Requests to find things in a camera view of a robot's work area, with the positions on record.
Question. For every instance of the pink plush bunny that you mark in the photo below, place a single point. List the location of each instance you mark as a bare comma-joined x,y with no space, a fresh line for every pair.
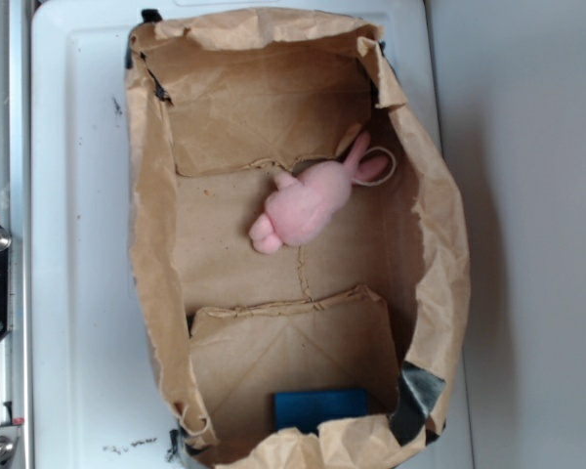
303,205

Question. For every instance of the brown paper bag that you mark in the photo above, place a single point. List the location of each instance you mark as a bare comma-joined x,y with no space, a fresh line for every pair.
218,105

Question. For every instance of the blue rectangular block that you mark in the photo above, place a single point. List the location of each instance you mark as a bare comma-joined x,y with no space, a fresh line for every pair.
306,410

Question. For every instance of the white plastic tray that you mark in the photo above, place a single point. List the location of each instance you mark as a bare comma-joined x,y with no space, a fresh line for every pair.
96,404

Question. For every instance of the aluminium frame rail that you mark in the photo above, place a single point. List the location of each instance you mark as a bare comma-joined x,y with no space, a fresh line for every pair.
15,347

